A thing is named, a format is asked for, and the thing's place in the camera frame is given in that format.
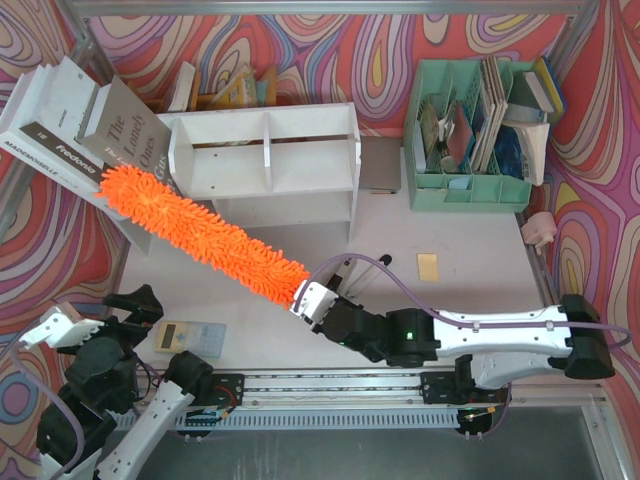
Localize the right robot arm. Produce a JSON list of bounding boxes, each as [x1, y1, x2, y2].
[[297, 286, 615, 391]]

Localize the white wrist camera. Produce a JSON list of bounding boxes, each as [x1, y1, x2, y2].
[[19, 302, 105, 349], [289, 281, 339, 325]]

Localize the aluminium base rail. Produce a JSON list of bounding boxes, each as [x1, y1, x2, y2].
[[59, 368, 609, 436]]

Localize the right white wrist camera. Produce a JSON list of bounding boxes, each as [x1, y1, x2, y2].
[[289, 281, 339, 325]]

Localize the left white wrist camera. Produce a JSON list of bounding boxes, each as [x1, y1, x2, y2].
[[19, 302, 105, 349]]

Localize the pink piggy figurine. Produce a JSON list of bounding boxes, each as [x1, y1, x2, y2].
[[520, 211, 557, 255]]

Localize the brown book Fredonia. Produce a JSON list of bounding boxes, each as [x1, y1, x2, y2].
[[18, 120, 151, 216]]

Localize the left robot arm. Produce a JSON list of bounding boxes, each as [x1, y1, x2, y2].
[[27, 284, 214, 479]]

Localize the wooden rack with books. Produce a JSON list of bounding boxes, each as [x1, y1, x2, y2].
[[159, 62, 277, 113]]

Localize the grey notebook with pencil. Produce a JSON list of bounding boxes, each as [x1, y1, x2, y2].
[[359, 136, 401, 191]]

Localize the mint green desk organizer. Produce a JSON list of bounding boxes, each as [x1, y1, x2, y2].
[[403, 56, 531, 213]]

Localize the black white stapler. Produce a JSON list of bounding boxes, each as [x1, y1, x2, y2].
[[327, 257, 357, 294]]

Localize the white book Mademoiselle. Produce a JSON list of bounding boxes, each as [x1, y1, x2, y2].
[[1, 57, 122, 222]]

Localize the white paperback book stack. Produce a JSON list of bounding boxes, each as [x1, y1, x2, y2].
[[495, 119, 550, 186]]

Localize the white marker black cap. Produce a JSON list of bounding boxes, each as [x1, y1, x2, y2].
[[345, 254, 392, 299]]

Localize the grey book The Lonely Ones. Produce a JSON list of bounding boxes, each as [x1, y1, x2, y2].
[[79, 77, 171, 183]]

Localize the orange microfiber duster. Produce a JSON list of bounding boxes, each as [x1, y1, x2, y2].
[[97, 166, 310, 307]]

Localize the yellow sticky note pad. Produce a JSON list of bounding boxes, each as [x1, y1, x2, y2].
[[417, 253, 439, 282]]

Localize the white wooden bookshelf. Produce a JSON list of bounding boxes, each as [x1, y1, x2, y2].
[[159, 103, 361, 239]]

